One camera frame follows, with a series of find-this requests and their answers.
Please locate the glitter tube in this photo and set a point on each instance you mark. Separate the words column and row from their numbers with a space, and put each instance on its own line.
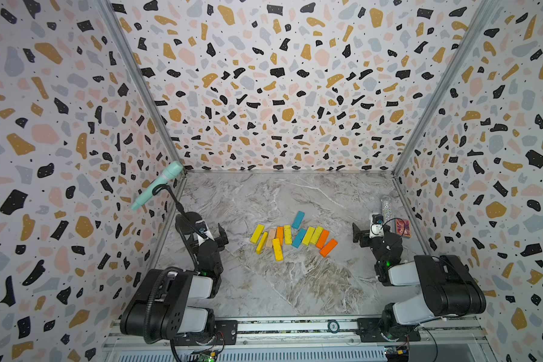
column 386, row 207

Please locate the yellow block far left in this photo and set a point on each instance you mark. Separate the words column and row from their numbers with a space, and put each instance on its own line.
column 257, row 234

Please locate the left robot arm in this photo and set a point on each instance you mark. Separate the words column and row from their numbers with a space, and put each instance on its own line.
column 160, row 309

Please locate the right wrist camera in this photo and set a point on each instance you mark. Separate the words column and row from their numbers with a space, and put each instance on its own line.
column 376, row 226

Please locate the yellow-green block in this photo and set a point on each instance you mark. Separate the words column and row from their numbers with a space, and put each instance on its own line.
column 316, row 235

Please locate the yellow block front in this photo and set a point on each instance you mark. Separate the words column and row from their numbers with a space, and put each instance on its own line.
column 277, row 247

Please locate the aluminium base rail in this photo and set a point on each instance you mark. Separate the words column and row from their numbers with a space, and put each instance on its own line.
column 323, row 338

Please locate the yellow block leaning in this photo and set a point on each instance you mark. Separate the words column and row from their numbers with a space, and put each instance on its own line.
column 262, row 242

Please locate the orange block small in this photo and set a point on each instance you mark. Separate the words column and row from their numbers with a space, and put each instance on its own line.
column 280, row 234

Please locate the yellow block inner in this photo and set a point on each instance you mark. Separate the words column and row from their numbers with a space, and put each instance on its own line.
column 308, row 236

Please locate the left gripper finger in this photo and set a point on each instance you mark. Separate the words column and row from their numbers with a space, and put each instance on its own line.
column 222, row 239
column 200, row 228

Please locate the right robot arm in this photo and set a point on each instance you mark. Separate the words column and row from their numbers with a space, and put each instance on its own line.
column 446, row 287

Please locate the yellow block centre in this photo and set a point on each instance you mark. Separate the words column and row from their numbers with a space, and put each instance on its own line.
column 288, row 235

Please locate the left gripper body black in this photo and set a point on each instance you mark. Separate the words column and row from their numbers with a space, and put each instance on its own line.
column 198, row 252

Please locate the mint green microphone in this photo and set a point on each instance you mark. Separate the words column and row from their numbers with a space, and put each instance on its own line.
column 171, row 172

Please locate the pink card box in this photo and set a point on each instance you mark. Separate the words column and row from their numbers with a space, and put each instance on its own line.
column 403, row 228

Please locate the beige wooden block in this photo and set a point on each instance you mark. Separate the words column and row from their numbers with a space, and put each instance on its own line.
column 271, row 237

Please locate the teal block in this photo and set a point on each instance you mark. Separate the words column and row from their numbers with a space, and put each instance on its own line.
column 298, row 220
column 298, row 239

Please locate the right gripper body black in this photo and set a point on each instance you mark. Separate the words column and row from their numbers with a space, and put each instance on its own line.
column 378, row 247

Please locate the black microphone stand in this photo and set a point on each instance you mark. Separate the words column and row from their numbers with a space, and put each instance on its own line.
column 181, row 212

